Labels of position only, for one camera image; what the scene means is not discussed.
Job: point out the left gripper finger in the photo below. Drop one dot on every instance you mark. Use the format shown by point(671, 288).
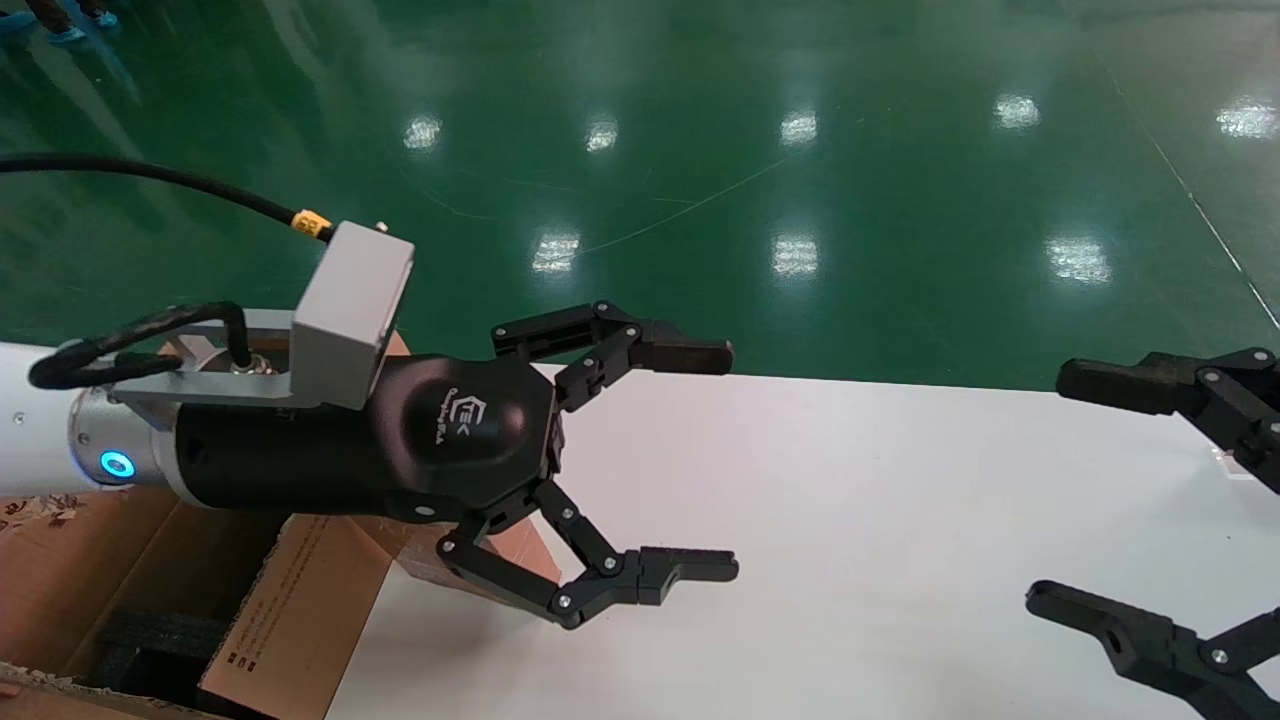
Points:
point(680, 355)
point(680, 567)

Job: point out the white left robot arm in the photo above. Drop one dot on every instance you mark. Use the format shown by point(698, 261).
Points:
point(30, 420)

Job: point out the big open cardboard box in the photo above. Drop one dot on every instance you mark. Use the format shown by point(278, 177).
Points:
point(300, 620)

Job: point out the black foam insert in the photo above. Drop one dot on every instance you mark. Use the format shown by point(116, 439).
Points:
point(160, 640)

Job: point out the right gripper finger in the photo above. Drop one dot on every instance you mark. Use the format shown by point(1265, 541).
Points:
point(1130, 385)
point(1130, 635)

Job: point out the silver camera mount bracket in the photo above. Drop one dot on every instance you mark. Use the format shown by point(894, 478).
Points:
point(200, 385)

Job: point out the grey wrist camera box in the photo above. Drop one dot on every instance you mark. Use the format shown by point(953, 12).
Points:
point(345, 310)

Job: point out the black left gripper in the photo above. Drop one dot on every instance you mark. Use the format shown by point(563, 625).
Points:
point(330, 455)

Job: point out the blue shoe cover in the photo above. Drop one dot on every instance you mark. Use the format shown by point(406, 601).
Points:
point(105, 18)
point(12, 24)
point(68, 36)

